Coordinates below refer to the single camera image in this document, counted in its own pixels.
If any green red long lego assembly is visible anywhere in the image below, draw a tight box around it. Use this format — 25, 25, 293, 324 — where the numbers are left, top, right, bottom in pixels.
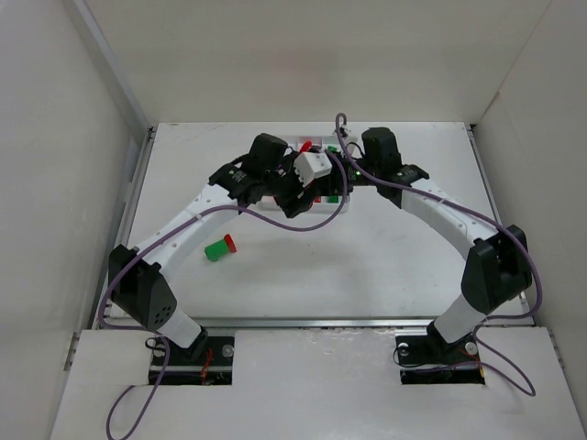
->
205, 234, 238, 262

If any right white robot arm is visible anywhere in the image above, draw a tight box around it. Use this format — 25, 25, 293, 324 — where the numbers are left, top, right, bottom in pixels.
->
335, 127, 533, 362

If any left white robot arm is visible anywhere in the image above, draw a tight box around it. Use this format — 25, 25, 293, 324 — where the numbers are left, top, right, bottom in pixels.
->
106, 133, 333, 354

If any white three-compartment tray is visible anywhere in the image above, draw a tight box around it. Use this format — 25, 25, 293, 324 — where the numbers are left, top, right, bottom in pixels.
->
256, 136, 356, 218

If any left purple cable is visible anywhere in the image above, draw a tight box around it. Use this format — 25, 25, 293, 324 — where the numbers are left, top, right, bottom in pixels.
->
96, 150, 349, 440

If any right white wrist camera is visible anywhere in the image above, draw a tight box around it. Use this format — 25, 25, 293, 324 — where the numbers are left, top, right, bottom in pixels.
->
338, 128, 359, 146

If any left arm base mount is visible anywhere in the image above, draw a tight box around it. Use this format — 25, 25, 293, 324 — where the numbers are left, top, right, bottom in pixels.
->
145, 335, 236, 386

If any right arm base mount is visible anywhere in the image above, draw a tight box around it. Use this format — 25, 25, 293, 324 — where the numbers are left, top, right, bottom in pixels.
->
393, 324, 485, 385

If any aluminium rail front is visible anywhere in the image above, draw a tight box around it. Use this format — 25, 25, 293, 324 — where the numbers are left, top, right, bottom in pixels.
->
100, 315, 536, 329

